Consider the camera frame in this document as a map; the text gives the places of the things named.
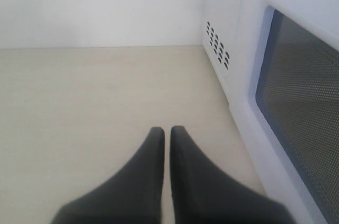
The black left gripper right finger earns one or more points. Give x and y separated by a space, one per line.
203 193

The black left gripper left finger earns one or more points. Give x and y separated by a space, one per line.
132 195

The white microwave door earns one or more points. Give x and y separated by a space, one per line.
285 101

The white microwave oven body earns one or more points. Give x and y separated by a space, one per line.
220 23

